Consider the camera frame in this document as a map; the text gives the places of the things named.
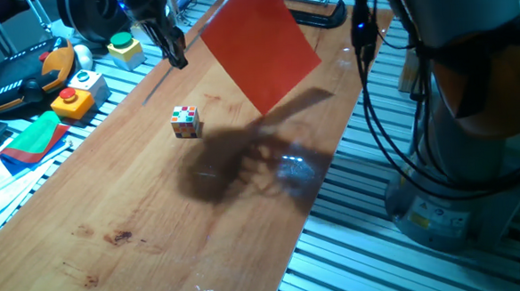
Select small Rubik's cube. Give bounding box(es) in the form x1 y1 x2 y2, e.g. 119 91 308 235
170 104 201 141

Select tan wooden block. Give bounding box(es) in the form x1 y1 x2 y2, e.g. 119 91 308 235
396 47 421 94

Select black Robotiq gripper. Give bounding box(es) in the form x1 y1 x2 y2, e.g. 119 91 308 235
118 0 190 73

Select white box with green button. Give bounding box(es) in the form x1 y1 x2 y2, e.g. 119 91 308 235
66 68 113 110

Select orange wooden board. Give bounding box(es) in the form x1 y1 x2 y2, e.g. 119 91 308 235
0 0 410 291

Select red flag with white stick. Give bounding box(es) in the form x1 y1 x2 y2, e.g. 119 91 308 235
135 0 325 123

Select yellow box with red button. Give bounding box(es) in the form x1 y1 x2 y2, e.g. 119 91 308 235
49 85 96 123

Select white yellow cardboard box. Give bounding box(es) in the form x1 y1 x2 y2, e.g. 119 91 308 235
129 20 158 47

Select folded green red blue flags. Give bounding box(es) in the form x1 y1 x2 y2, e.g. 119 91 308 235
0 109 74 177

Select black round reel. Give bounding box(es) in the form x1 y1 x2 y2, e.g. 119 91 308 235
55 0 134 45

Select black C-clamp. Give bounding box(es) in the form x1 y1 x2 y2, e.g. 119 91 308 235
288 0 349 32

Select black orange teach pendant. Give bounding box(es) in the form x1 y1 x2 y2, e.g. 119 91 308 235
0 36 79 117

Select yellow box with green button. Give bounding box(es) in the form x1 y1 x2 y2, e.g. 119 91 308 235
105 30 147 73

